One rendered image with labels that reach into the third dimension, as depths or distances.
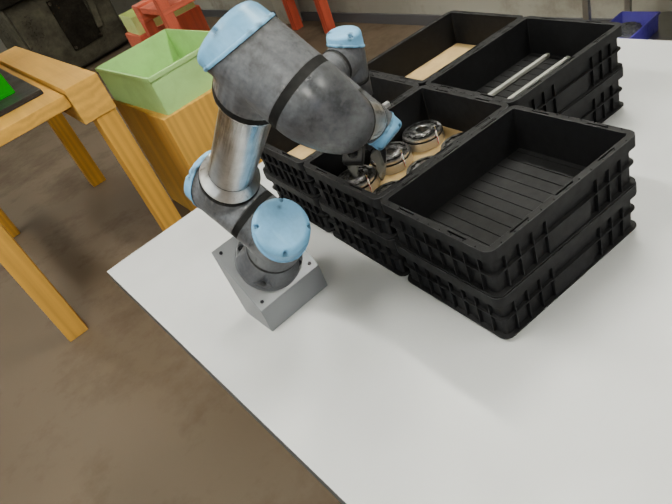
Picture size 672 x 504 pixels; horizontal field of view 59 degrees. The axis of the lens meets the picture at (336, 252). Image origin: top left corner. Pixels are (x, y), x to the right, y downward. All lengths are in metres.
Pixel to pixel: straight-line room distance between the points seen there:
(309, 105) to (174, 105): 2.16
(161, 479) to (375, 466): 1.29
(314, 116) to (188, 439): 1.68
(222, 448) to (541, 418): 1.36
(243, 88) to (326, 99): 0.11
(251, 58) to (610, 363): 0.76
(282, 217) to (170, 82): 1.83
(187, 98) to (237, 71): 2.13
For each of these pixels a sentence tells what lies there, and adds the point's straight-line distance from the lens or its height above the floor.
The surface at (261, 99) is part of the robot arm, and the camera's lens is 0.80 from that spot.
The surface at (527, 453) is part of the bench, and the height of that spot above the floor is 0.70.
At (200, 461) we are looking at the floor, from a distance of 2.20.
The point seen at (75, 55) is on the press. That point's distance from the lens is 7.90.
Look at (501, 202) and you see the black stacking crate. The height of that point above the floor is 0.83.
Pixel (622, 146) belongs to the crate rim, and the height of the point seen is 0.93.
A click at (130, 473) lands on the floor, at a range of 2.34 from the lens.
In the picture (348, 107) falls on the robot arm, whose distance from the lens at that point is 0.80.
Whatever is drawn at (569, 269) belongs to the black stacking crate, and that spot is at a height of 0.75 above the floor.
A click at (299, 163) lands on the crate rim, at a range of 1.44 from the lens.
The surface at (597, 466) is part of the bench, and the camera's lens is 1.01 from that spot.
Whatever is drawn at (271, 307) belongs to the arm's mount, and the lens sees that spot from 1.33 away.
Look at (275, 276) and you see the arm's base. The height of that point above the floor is 0.84.
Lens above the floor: 1.58
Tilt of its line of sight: 36 degrees down
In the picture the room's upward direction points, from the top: 23 degrees counter-clockwise
